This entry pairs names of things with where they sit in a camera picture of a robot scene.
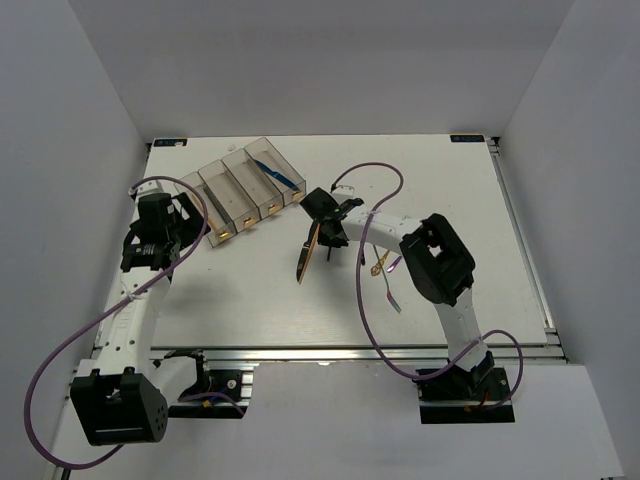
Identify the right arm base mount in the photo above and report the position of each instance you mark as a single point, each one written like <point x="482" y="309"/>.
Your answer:
<point x="441" y="402"/>

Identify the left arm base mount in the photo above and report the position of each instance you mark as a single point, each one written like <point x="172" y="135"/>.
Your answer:
<point x="210" y="390"/>

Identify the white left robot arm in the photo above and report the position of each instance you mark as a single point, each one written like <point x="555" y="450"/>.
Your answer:
<point x="127" y="395"/>

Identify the blue handled knife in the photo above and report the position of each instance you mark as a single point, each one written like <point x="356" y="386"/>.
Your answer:
<point x="280" y="180"/>

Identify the ornate gold fork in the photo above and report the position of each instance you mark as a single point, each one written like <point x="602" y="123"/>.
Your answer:
<point x="378" y="267"/>

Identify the iridescent rainbow fork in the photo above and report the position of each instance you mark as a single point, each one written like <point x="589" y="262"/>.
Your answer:
<point x="389" y="295"/>

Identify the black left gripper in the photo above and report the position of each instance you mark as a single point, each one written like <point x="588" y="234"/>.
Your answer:
<point x="192" y="226"/>

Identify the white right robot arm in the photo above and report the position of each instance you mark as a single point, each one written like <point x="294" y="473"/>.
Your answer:
<point x="439" y="264"/>

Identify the rainbow gold spoon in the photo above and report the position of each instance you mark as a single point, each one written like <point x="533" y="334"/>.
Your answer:
<point x="394" y="264"/>

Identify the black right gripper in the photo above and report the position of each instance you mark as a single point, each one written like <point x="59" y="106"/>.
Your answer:
<point x="323" y="241"/>

